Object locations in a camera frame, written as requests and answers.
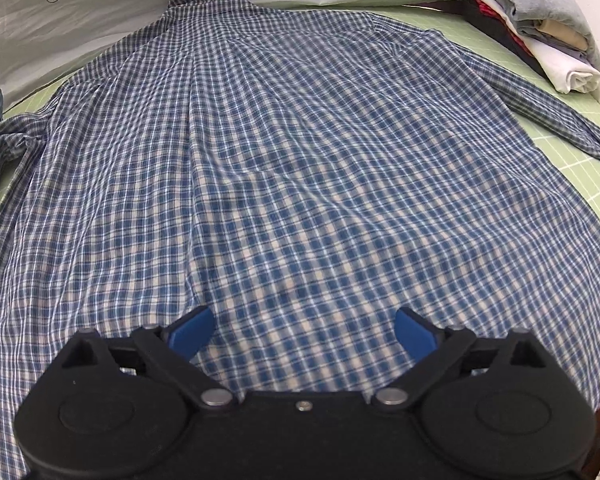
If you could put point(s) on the white printed sheet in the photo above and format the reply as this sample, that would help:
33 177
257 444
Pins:
80 15

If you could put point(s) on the beige folded garment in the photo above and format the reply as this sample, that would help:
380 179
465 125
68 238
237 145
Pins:
555 32

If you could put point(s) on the dark folded garment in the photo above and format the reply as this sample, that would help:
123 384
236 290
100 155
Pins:
510 42

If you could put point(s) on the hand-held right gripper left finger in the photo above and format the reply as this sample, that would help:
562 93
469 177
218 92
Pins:
194 331

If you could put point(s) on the white folded garment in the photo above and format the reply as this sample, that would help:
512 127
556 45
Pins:
570 72

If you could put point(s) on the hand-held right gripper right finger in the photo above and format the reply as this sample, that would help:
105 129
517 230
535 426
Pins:
414 331

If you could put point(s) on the red folded garment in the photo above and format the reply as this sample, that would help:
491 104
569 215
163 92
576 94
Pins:
490 10

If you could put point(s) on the blue plaid shirt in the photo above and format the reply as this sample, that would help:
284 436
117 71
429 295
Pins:
290 170

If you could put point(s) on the green grid mat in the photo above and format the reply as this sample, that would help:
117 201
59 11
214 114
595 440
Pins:
575 160

